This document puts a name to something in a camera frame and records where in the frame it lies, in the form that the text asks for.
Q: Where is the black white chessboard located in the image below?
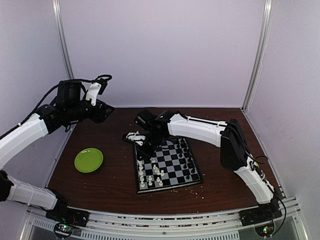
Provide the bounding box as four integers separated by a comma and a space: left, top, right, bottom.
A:
133, 137, 204, 194

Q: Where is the right aluminium frame post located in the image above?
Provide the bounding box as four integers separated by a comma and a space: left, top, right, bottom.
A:
242, 0, 274, 114

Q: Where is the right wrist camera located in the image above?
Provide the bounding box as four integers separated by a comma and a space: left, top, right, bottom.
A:
122, 131, 146, 146

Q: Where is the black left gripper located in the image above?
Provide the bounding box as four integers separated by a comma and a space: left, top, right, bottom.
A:
66, 96, 114, 124

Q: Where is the aluminium frame post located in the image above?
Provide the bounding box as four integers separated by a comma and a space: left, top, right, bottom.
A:
242, 0, 274, 114
51, 0, 84, 112

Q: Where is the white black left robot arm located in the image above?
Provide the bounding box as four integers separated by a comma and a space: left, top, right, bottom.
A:
0, 74, 115, 222

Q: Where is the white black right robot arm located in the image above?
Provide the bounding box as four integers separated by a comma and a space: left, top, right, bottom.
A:
126, 109, 282, 221

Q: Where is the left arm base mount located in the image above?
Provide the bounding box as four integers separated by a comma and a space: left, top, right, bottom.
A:
45, 207, 90, 239

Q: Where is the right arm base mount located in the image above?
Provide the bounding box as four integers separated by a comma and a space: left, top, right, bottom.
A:
239, 208, 282, 238

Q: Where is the left aluminium frame post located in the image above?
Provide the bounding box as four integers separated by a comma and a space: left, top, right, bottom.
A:
51, 0, 84, 112

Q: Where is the green plate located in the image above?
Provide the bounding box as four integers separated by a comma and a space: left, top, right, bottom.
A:
74, 148, 104, 173

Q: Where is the aluminium front rail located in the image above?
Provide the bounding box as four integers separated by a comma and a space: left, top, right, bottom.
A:
18, 197, 311, 240

